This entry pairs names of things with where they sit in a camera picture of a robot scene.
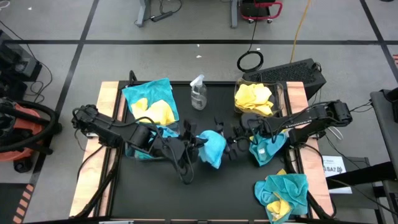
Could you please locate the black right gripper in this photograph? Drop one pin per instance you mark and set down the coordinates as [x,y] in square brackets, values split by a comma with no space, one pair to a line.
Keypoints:
[234,140]

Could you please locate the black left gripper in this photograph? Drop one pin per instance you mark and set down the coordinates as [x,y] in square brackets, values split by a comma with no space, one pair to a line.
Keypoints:
[185,149]

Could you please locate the teal microfiber towel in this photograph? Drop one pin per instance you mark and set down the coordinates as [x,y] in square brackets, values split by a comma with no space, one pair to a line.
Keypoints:
[152,90]
[289,186]
[140,155]
[270,149]

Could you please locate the clear plastic basket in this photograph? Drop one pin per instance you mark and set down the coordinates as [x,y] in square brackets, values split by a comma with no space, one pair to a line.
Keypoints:
[278,93]
[129,154]

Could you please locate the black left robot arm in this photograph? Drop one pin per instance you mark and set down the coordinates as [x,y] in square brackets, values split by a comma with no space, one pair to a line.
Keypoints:
[109,127]

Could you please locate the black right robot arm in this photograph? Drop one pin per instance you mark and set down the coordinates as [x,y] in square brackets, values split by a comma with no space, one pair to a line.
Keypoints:
[311,119]

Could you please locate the clear spray bottle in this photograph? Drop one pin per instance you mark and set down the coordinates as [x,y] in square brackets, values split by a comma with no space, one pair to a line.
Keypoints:
[199,96]

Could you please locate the wooden side board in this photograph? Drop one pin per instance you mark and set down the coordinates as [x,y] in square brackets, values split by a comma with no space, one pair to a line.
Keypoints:
[297,96]
[107,90]

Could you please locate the white paper sign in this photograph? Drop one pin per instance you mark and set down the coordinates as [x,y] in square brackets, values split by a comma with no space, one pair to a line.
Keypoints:
[334,163]

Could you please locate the grey desk leg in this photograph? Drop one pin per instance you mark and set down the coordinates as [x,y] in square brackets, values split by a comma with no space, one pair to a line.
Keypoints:
[234,14]
[143,12]

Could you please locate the red black rolling cart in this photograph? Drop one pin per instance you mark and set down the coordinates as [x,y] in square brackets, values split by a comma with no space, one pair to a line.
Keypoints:
[261,15]

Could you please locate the black power strip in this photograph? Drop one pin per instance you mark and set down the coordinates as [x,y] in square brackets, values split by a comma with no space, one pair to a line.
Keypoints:
[161,16]

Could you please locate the black metal beam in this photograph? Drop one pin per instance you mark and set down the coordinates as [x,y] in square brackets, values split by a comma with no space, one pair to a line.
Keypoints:
[367,175]

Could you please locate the grey side table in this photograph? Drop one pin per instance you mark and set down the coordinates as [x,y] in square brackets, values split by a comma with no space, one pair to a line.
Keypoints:
[382,124]

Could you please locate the orange black shop vacuum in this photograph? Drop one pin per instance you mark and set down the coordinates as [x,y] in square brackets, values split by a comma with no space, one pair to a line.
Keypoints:
[21,124]

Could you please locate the black equipment rack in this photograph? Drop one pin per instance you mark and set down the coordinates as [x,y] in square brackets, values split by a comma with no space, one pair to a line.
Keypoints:
[15,65]

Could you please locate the black aluminium table frame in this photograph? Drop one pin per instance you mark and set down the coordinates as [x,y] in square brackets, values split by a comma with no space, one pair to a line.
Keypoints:
[220,83]

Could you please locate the black frame strut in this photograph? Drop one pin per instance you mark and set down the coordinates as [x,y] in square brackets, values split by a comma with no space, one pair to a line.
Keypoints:
[132,76]

